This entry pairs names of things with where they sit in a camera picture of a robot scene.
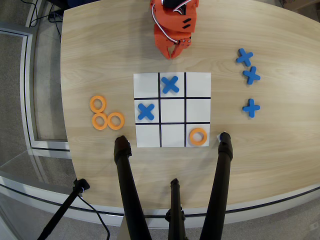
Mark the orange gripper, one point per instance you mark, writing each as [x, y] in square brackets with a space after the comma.
[163, 43]

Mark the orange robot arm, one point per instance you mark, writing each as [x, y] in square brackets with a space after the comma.
[186, 15]

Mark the blue foam cross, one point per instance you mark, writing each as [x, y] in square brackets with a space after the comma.
[245, 57]
[146, 111]
[251, 75]
[170, 84]
[251, 108]

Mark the white tic-tac-toe board sheet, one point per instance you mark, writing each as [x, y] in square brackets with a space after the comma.
[197, 85]

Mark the small white sticker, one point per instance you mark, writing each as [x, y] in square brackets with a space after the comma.
[218, 137]

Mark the metal framed glass panel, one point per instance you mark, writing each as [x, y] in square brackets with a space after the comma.
[27, 87]

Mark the short black tripod leg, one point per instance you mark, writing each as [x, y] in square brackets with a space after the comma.
[175, 205]

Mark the thin black stand pole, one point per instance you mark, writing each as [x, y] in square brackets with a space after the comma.
[62, 210]

